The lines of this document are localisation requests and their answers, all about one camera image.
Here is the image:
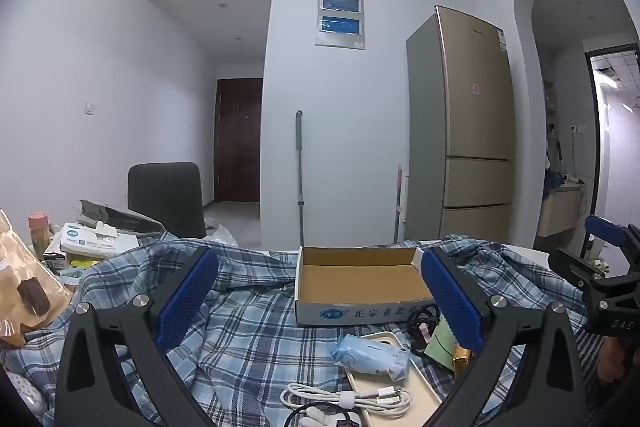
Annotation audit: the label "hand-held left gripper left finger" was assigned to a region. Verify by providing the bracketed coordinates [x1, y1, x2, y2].
[54, 246, 221, 427]

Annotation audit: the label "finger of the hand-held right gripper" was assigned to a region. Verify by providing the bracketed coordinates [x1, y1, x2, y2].
[547, 246, 609, 292]
[584, 214, 640, 260]

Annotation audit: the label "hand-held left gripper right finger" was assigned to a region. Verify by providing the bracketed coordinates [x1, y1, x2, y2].
[420, 247, 587, 427]

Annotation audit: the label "gold foil pack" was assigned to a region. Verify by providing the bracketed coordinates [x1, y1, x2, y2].
[452, 341, 476, 381]

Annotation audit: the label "shallow cardboard box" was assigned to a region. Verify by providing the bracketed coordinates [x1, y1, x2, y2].
[295, 246, 437, 326]

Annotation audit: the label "blue tissue pack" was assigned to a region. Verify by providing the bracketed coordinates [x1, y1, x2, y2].
[330, 333, 412, 381]

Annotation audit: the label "beige phone case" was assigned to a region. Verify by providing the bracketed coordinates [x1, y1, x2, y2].
[344, 330, 447, 427]

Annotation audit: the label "white cable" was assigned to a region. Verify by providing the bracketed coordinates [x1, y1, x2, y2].
[280, 382, 414, 419]

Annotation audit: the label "person's right hand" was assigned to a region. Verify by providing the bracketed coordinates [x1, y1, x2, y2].
[597, 337, 632, 384]

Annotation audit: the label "green snap pouch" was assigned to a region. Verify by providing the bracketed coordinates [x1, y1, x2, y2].
[425, 321, 467, 369]

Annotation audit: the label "beige hallway cabinet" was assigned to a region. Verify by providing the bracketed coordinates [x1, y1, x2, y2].
[537, 184, 587, 238]

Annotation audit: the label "white plastic bag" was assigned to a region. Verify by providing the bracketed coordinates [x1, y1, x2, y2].
[205, 224, 240, 249]

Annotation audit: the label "blue plaid shirt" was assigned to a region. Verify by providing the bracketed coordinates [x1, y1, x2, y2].
[0, 234, 608, 427]

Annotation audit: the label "dark grey chair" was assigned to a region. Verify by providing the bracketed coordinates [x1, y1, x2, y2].
[127, 162, 207, 240]

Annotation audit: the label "white tissue box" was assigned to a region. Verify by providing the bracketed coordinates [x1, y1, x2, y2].
[60, 222, 142, 259]

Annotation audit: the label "jar with pink lid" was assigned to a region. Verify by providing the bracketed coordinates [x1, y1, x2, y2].
[27, 212, 52, 259]

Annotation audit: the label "dark wooden door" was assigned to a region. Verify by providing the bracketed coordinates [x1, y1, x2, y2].
[214, 78, 264, 204]

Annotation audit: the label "brown paper bag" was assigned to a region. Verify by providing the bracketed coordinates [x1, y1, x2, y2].
[0, 209, 74, 348]

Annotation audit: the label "gold refrigerator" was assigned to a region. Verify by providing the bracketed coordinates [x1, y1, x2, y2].
[406, 5, 516, 244]

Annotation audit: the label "white perforated object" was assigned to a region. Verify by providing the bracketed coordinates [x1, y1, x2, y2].
[7, 372, 49, 416]

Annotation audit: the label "black hair ties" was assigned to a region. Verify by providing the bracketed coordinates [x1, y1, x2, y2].
[406, 306, 442, 354]

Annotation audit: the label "grey-green mop handle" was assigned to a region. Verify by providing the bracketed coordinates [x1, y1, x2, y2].
[295, 110, 307, 248]

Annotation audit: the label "black earphone cable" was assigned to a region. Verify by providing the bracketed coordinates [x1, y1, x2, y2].
[285, 407, 366, 427]

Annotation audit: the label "wall electrical panel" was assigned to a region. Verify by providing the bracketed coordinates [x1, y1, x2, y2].
[315, 0, 366, 50]

